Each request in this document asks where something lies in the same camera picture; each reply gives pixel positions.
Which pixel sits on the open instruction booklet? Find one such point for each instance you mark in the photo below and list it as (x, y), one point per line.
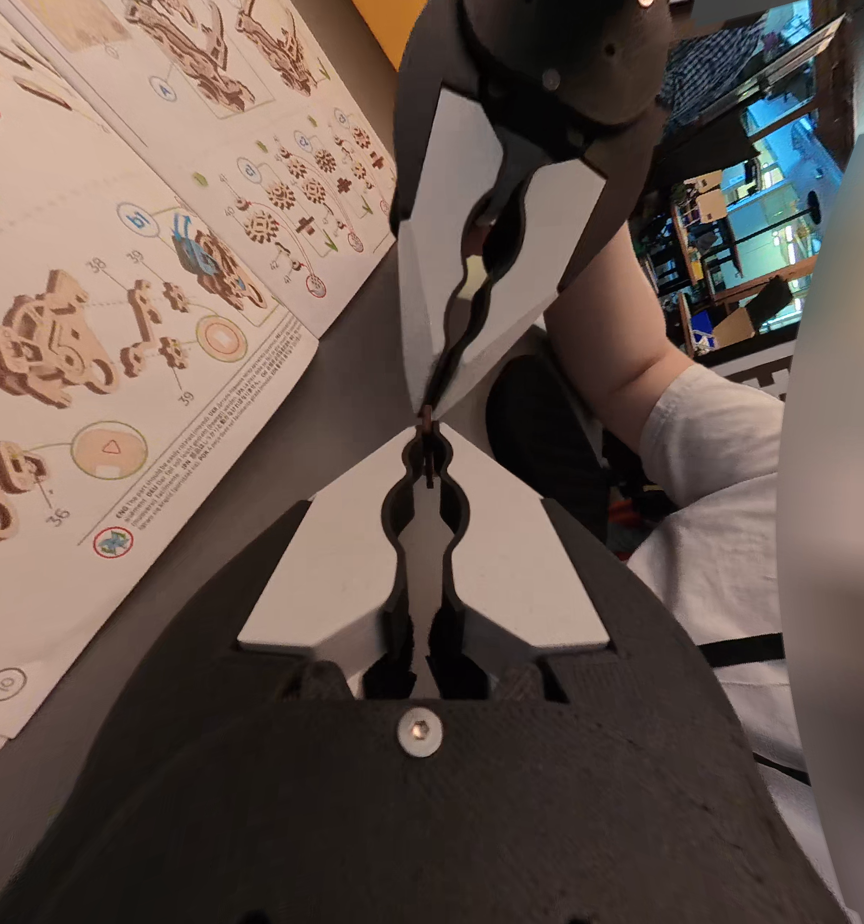
(114, 216)

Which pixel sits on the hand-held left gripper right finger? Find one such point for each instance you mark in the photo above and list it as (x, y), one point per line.
(526, 577)

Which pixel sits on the small wooden key-shaped part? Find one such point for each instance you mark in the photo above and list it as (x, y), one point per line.
(428, 447)

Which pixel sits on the yellow plastic bin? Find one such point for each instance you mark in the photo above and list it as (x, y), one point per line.
(389, 25)

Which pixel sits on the black quilted cushion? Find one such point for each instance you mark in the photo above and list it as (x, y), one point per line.
(540, 447)

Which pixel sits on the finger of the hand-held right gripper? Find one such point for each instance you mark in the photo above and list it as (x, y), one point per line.
(432, 216)
(547, 238)

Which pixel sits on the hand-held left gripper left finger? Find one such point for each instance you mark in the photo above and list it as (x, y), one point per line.
(316, 577)

